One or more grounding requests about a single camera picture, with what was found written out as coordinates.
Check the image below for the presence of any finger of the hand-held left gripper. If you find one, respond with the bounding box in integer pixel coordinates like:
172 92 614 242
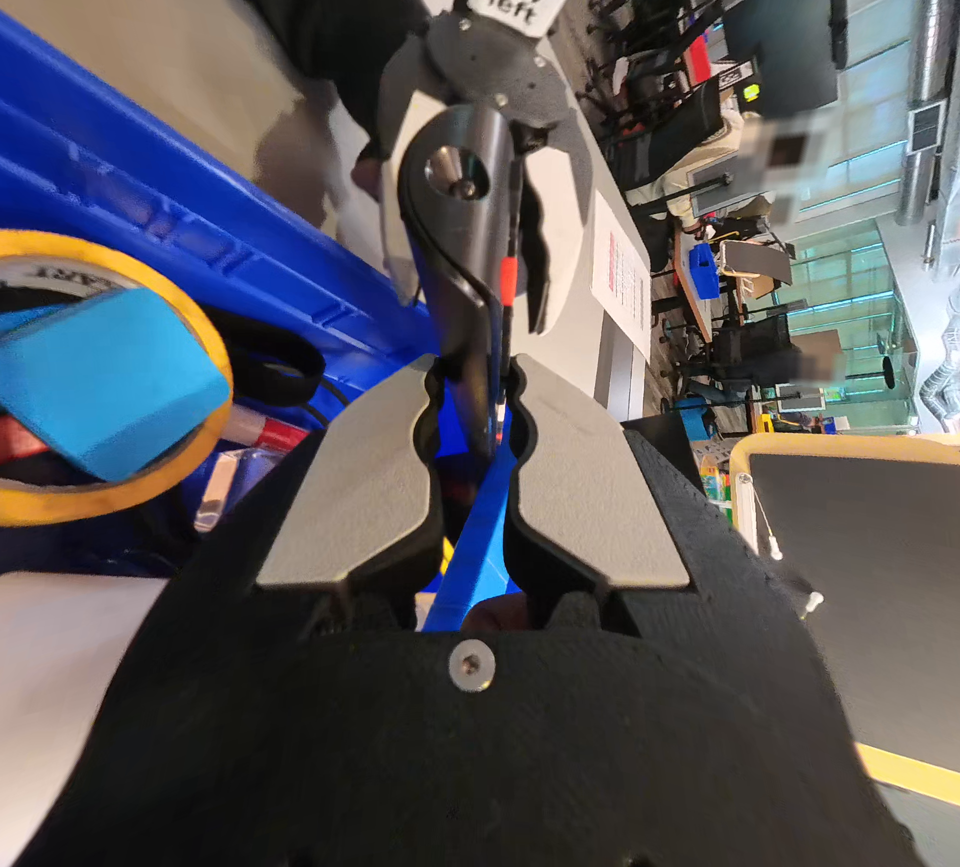
377 34 453 306
516 123 599 337

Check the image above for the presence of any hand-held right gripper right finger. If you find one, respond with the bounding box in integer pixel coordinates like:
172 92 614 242
502 354 693 594

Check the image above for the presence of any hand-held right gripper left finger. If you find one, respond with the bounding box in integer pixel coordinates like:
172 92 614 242
253 354 447 591

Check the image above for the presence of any black corded device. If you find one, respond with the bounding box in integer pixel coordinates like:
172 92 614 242
396 103 526 465

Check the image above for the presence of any blue plastic bin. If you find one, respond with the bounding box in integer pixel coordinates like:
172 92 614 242
0 8 528 634

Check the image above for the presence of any person's left hand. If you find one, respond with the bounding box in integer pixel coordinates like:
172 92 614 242
351 145 385 202

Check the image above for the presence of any white printed paper sheet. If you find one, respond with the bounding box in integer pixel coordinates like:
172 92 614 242
589 189 654 366

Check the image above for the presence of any red marker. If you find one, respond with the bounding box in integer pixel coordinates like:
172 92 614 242
223 403 315 454

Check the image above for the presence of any clear plastic tube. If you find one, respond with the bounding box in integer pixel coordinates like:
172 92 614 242
193 448 252 534

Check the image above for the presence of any black office chair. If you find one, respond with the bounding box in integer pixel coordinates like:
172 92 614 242
600 79 725 197

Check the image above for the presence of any black computer monitor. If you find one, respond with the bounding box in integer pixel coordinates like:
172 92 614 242
721 0 850 120

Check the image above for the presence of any black panel with wooden rim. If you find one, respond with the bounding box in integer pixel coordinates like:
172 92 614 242
727 432 960 808

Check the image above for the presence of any yellow masking tape roll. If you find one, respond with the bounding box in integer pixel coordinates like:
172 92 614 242
0 229 235 528

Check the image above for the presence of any black strap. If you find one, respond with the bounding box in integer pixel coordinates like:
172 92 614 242
202 315 330 409

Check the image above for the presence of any silver ventilation duct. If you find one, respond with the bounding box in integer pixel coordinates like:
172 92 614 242
896 0 960 227

